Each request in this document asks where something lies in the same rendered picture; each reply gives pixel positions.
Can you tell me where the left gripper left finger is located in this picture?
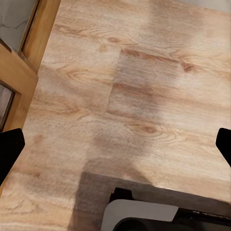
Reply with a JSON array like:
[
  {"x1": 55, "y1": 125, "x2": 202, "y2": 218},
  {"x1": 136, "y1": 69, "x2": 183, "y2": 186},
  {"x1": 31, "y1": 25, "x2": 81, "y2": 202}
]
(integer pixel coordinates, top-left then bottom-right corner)
[{"x1": 0, "y1": 128, "x2": 25, "y2": 186}]

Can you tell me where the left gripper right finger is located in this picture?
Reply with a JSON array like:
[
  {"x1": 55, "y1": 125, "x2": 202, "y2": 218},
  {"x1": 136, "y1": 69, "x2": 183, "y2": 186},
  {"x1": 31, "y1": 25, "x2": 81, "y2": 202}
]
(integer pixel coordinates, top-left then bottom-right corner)
[{"x1": 216, "y1": 128, "x2": 231, "y2": 167}]

